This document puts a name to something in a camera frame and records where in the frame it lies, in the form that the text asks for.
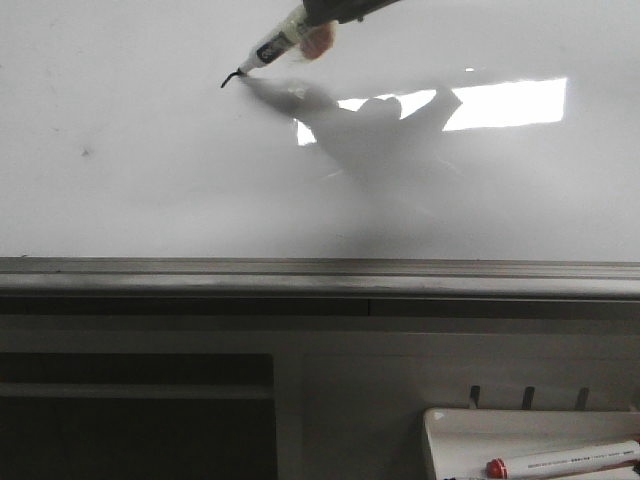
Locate red capped white marker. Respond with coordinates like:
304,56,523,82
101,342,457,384
485,440,639,479

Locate grey aluminium whiteboard ledge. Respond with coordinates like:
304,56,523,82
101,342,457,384
1,257,639,315

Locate white black whiteboard marker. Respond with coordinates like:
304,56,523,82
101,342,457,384
236,5,337,76

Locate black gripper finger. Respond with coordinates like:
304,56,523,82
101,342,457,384
302,0,397,25

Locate white marker tray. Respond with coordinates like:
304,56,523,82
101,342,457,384
422,408,639,479

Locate white whiteboard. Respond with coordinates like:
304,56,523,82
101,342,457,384
1,1,639,262

